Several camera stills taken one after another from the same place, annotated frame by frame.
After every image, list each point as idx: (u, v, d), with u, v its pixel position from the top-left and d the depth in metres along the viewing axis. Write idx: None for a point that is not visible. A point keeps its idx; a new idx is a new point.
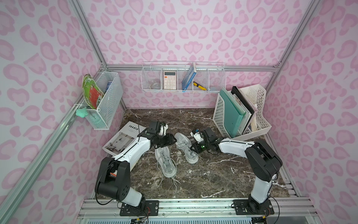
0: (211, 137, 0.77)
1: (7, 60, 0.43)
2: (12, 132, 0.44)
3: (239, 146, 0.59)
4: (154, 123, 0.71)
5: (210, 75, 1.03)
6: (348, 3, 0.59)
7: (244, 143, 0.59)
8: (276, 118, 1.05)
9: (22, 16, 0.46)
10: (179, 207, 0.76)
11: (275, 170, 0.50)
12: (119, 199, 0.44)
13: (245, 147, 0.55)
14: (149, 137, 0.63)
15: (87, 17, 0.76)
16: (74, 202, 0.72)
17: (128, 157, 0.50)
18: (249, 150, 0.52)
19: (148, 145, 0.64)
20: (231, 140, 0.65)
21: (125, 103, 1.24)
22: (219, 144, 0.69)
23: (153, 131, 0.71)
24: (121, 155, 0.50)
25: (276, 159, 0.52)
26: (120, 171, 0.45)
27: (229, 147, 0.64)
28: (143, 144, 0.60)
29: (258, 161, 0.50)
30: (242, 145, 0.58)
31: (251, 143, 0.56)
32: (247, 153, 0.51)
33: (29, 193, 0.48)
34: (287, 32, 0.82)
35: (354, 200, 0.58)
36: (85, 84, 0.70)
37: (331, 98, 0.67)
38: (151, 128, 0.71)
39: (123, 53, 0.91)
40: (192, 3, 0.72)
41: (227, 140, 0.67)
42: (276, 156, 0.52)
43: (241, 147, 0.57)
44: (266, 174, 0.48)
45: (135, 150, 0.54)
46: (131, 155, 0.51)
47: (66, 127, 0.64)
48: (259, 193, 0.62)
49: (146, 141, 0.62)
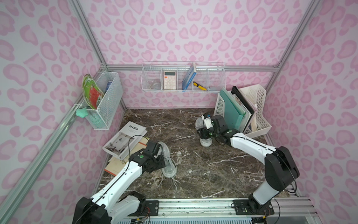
0: (223, 128, 0.70)
1: (7, 60, 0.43)
2: (12, 132, 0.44)
3: (256, 149, 0.53)
4: (152, 145, 0.64)
5: (210, 75, 1.03)
6: (348, 4, 0.59)
7: (264, 146, 0.52)
8: (276, 118, 1.04)
9: (22, 16, 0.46)
10: (179, 207, 0.76)
11: (292, 181, 0.47)
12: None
13: (264, 153, 0.50)
14: (141, 162, 0.56)
15: (87, 17, 0.76)
16: (74, 203, 0.72)
17: (109, 197, 0.43)
18: (270, 157, 0.47)
19: (140, 172, 0.56)
20: (248, 139, 0.58)
21: (125, 103, 1.24)
22: (231, 138, 0.63)
23: (149, 154, 0.64)
24: (101, 195, 0.44)
25: (295, 170, 0.48)
26: (97, 218, 0.39)
27: (242, 146, 0.59)
28: (131, 174, 0.52)
29: (277, 171, 0.46)
30: (261, 149, 0.52)
31: (271, 149, 0.50)
32: (267, 161, 0.47)
33: (29, 193, 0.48)
34: (287, 32, 0.82)
35: (354, 200, 0.58)
36: (85, 84, 0.70)
37: (331, 98, 0.67)
38: (148, 149, 0.64)
39: (123, 53, 0.91)
40: (192, 3, 0.72)
41: (242, 139, 0.60)
42: (296, 168, 0.48)
43: (259, 152, 0.51)
44: (282, 185, 0.45)
45: (120, 184, 0.48)
46: (111, 195, 0.44)
47: (66, 127, 0.64)
48: (265, 197, 0.60)
49: (137, 169, 0.54)
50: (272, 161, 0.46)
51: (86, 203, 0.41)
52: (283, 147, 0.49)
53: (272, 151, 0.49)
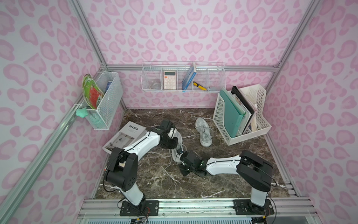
0: (196, 163, 0.70)
1: (7, 60, 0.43)
2: (12, 132, 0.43)
3: (227, 165, 0.55)
4: (166, 122, 0.74)
5: (210, 75, 1.03)
6: (348, 3, 0.59)
7: (231, 160, 0.55)
8: (276, 118, 1.04)
9: (22, 15, 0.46)
10: (179, 207, 0.76)
11: (270, 177, 0.48)
12: (125, 188, 0.46)
13: (234, 166, 0.52)
14: (159, 132, 0.65)
15: (87, 17, 0.76)
16: (74, 202, 0.72)
17: (138, 150, 0.52)
18: (239, 167, 0.49)
19: (157, 140, 0.66)
20: (217, 161, 0.61)
21: (125, 103, 1.24)
22: (207, 169, 0.63)
23: (164, 128, 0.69)
24: (131, 147, 0.52)
25: (265, 164, 0.51)
26: (129, 162, 0.46)
27: (217, 169, 0.60)
28: (152, 139, 0.61)
29: (252, 175, 0.47)
30: (230, 164, 0.54)
31: (237, 159, 0.53)
32: (240, 173, 0.47)
33: (29, 193, 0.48)
34: (287, 32, 0.82)
35: (354, 200, 0.58)
36: (85, 84, 0.70)
37: (331, 98, 0.67)
38: (162, 125, 0.73)
39: (123, 53, 0.91)
40: (192, 3, 0.72)
41: (214, 164, 0.62)
42: (265, 161, 0.51)
43: (230, 166, 0.53)
44: (266, 185, 0.46)
45: (145, 143, 0.56)
46: (139, 148, 0.53)
47: (66, 127, 0.64)
48: (262, 198, 0.59)
49: (156, 136, 0.63)
50: (243, 169, 0.48)
51: (118, 152, 0.48)
52: (243, 151, 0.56)
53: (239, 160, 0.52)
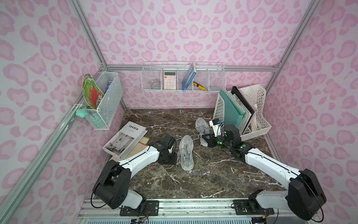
0: (236, 142, 0.64)
1: (7, 60, 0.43)
2: (12, 132, 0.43)
3: (277, 171, 0.48)
4: (168, 138, 0.71)
5: (210, 75, 1.03)
6: (348, 4, 0.59)
7: (286, 169, 0.47)
8: (276, 118, 1.05)
9: (22, 15, 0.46)
10: (179, 207, 0.76)
11: (317, 207, 0.42)
12: (112, 206, 0.43)
13: (286, 177, 0.45)
14: (158, 149, 0.62)
15: (87, 17, 0.76)
16: (74, 202, 0.72)
17: (133, 165, 0.49)
18: (295, 183, 0.42)
19: (155, 157, 0.62)
20: (265, 157, 0.54)
21: (125, 103, 1.24)
22: (246, 155, 0.58)
23: (166, 144, 0.70)
24: (127, 161, 0.50)
25: (321, 196, 0.43)
26: (121, 177, 0.44)
27: (259, 164, 0.54)
28: (150, 155, 0.58)
29: (303, 197, 0.41)
30: (283, 171, 0.47)
31: (294, 172, 0.46)
32: (292, 187, 0.42)
33: (29, 193, 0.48)
34: (287, 32, 0.82)
35: (354, 200, 0.58)
36: (85, 84, 0.70)
37: (331, 98, 0.67)
38: (164, 141, 0.71)
39: (123, 53, 0.91)
40: (192, 3, 0.72)
41: (259, 157, 0.55)
42: (322, 193, 0.43)
43: (281, 174, 0.47)
44: (308, 213, 0.41)
45: (141, 159, 0.53)
46: (134, 164, 0.50)
47: (66, 127, 0.64)
48: (272, 206, 0.58)
49: (155, 152, 0.60)
50: (298, 187, 0.41)
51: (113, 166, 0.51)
52: (307, 170, 0.45)
53: (297, 176, 0.44)
